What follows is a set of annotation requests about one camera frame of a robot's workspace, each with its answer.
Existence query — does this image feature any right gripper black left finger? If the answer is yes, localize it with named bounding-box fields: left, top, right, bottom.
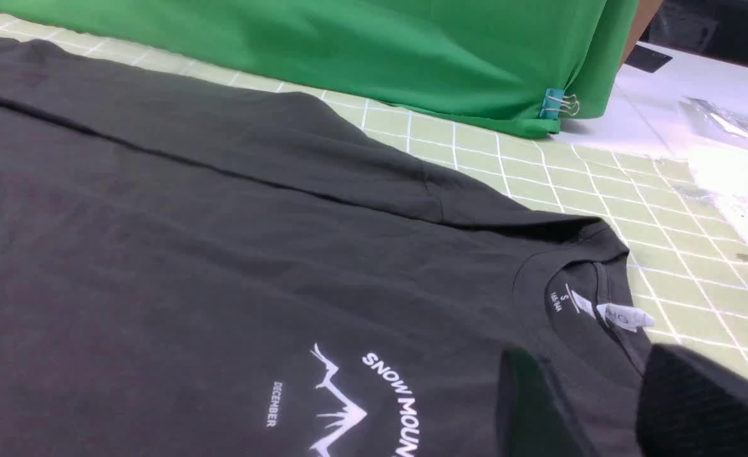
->
left=495, top=347, right=593, bottom=456

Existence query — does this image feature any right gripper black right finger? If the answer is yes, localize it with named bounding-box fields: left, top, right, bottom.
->
left=636, top=344, right=748, bottom=456

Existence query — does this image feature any dark gray long-sleeve top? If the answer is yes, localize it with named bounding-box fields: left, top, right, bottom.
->
left=0, top=37, right=650, bottom=456

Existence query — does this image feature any green grid cutting mat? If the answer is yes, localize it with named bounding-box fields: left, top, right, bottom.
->
left=0, top=13, right=748, bottom=377

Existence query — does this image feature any clear plastic bag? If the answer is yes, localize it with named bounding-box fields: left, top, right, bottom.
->
left=680, top=98, right=748, bottom=150

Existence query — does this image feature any teal binder clip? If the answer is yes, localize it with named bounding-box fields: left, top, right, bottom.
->
left=538, top=88, right=581, bottom=121

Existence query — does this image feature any green backdrop cloth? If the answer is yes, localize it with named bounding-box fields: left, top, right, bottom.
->
left=0, top=1, right=640, bottom=139

